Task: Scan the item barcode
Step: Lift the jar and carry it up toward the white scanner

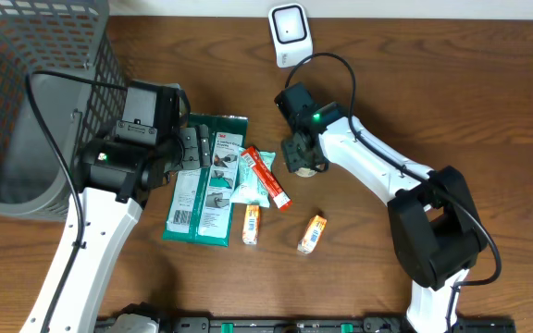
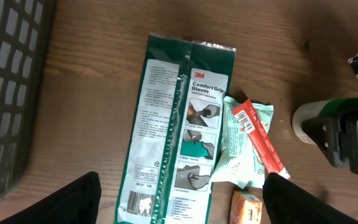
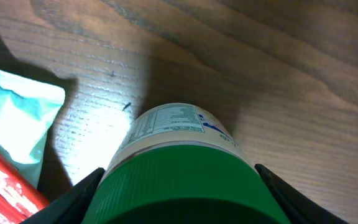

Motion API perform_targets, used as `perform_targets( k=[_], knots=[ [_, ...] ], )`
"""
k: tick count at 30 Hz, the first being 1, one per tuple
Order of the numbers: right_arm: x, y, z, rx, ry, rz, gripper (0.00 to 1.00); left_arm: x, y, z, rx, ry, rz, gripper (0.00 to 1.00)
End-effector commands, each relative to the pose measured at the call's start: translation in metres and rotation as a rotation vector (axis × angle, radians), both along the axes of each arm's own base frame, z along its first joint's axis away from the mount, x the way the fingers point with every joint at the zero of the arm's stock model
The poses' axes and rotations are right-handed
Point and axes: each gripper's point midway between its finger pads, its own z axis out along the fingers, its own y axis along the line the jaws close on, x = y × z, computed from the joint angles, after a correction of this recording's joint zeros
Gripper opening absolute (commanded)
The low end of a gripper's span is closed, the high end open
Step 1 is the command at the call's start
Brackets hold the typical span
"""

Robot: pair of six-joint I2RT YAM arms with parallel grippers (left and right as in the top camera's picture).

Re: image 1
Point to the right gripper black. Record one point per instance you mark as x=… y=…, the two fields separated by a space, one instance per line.
x=293 y=161

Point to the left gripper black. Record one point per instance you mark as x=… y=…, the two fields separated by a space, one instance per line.
x=199 y=141

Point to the green lid jar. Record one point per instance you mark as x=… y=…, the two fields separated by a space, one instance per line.
x=305 y=172

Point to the red white packet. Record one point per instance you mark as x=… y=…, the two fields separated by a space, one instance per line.
x=260 y=163

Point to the green sponge pack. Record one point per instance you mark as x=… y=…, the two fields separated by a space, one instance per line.
x=201 y=209

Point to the teal white snack pouch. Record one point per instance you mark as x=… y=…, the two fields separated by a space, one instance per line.
x=250 y=189

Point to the orange juice carton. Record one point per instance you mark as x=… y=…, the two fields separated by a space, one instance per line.
x=251 y=224
x=312 y=234

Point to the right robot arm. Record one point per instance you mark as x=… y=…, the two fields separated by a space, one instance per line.
x=436 y=231

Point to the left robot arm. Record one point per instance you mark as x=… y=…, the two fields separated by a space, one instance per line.
x=117 y=176

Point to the white barcode scanner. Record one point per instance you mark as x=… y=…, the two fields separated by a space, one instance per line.
x=290 y=33

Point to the grey plastic mesh basket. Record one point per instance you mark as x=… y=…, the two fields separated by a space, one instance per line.
x=60 y=86

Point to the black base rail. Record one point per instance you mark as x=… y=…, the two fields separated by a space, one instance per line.
x=368 y=324

